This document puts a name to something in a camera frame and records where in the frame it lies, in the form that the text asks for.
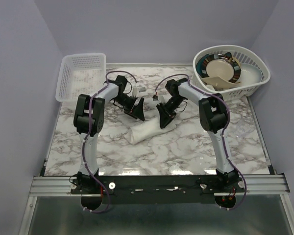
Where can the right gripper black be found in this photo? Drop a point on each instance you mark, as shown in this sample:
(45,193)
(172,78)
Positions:
(165,115)

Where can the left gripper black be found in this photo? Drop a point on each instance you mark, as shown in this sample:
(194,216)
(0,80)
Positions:
(136,111)

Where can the white printed t shirt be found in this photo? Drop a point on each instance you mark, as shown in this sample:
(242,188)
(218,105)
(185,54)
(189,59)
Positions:
(149,128)

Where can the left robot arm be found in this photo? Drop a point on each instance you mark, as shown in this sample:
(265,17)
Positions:
(89,120)

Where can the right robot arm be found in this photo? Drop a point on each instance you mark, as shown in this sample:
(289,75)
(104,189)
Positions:
(214,116)

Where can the white rectangular perforated basket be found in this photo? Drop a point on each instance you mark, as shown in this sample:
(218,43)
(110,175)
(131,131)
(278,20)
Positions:
(80,74)

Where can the beige plastic dish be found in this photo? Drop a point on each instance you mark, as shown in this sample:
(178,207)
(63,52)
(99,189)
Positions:
(219,83)

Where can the striped rim plate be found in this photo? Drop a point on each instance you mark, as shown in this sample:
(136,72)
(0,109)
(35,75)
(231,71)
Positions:
(224,66)

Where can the white round dish basket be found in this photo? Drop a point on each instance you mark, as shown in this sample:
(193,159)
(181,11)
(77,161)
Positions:
(243,56)

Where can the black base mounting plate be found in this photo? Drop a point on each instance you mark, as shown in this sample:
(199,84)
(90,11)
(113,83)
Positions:
(99,192)

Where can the white oval dish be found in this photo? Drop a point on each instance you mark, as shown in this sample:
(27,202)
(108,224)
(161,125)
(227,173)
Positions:
(249,75)

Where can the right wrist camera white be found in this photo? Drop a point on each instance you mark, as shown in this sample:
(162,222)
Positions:
(158,98)

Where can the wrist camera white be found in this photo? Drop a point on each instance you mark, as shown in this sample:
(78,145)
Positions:
(137,90)
(158,98)

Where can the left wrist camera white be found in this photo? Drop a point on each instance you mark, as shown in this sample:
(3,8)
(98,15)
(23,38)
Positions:
(137,90)

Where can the aluminium rail frame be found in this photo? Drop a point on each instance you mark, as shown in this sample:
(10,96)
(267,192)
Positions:
(267,210)

